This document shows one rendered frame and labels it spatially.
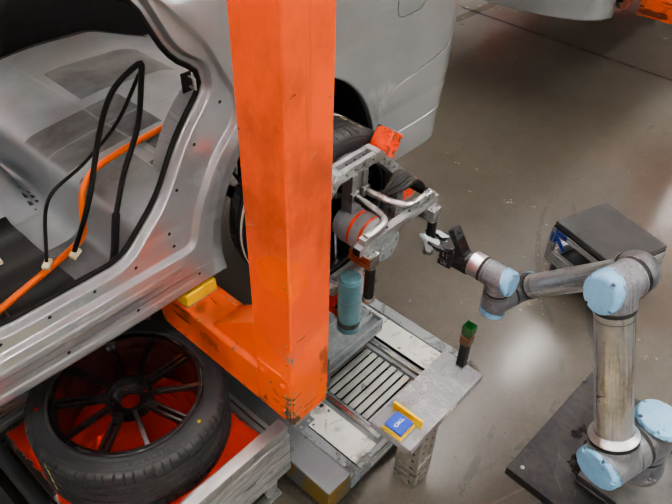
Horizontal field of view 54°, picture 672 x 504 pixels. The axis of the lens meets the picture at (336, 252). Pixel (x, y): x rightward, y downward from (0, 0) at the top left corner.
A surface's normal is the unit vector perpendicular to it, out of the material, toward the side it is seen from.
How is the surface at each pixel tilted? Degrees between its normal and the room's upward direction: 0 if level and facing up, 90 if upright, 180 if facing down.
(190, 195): 90
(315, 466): 0
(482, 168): 0
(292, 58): 90
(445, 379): 0
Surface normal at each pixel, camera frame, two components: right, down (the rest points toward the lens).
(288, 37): 0.74, 0.46
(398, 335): 0.03, -0.76
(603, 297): -0.87, 0.23
